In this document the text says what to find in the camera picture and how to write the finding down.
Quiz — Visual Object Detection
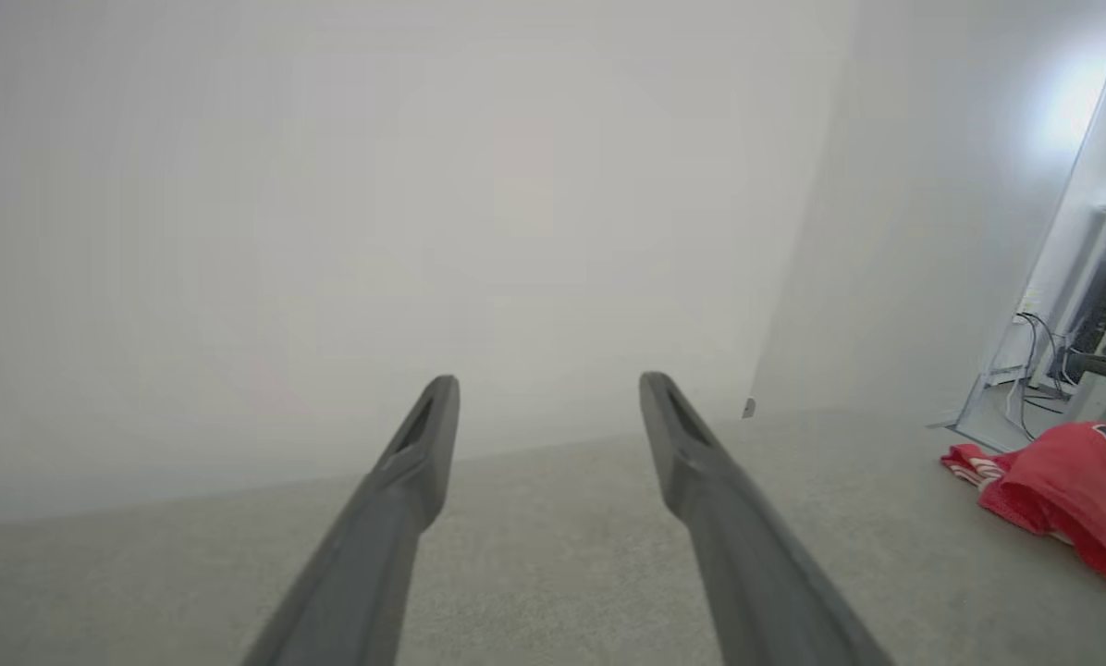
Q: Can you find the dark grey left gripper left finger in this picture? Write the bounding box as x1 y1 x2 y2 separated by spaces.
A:
239 373 462 666

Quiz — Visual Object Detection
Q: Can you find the white floor cable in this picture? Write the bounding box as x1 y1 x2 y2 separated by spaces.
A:
1002 365 1035 440

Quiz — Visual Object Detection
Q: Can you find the black floor cable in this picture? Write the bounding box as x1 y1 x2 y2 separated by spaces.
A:
1015 313 1072 417

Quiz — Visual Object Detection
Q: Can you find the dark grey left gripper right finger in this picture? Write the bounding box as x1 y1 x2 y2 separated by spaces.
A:
639 371 896 666

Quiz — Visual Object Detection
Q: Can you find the red basketball jersey number 23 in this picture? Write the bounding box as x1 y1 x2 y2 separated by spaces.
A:
940 421 1106 588

